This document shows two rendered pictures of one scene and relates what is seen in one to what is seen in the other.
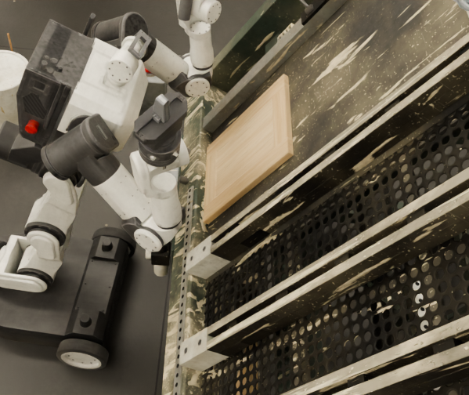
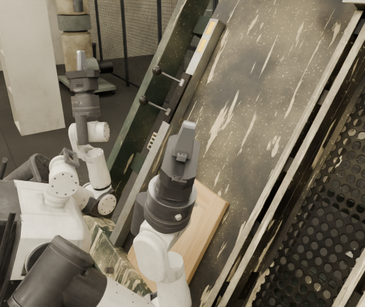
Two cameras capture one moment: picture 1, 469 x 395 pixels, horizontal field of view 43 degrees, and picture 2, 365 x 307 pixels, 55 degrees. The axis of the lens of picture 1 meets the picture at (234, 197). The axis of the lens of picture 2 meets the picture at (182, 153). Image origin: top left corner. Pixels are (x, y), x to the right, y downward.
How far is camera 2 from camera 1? 0.77 m
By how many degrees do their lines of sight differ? 33
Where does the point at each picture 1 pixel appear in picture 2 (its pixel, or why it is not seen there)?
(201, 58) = (103, 178)
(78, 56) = (7, 196)
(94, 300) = not seen: outside the picture
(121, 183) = (117, 293)
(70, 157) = (53, 290)
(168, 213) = (184, 295)
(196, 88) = (107, 204)
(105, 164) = (94, 279)
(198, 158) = (127, 267)
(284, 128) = (205, 190)
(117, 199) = not seen: outside the picture
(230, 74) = not seen: hidden behind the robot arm
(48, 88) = not seen: outside the picture
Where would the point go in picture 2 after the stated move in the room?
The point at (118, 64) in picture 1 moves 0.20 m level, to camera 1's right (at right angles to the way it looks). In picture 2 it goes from (62, 176) to (144, 159)
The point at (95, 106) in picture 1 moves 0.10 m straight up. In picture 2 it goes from (51, 230) to (43, 192)
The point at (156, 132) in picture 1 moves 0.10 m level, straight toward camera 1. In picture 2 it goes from (191, 170) to (239, 197)
